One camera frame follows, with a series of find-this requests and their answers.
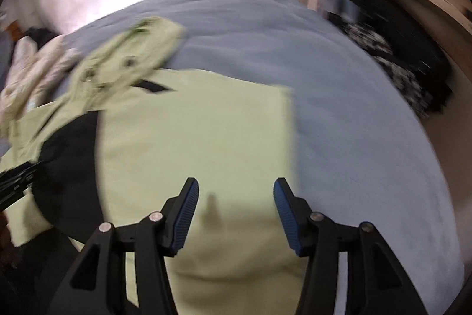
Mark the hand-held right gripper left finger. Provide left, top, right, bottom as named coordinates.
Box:
left=48, top=178, right=200, bottom=315

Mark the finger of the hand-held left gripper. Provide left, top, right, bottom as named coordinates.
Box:
left=0, top=160, right=47, bottom=212

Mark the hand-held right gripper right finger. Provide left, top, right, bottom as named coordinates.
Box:
left=273, top=178, right=430, bottom=315

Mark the light green jacket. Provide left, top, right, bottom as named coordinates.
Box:
left=0, top=17, right=310, bottom=315

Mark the blue-grey bed blanket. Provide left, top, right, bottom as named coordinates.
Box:
left=48, top=0, right=466, bottom=315

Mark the black white patterned cloth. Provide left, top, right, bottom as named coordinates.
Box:
left=339, top=20, right=433, bottom=121

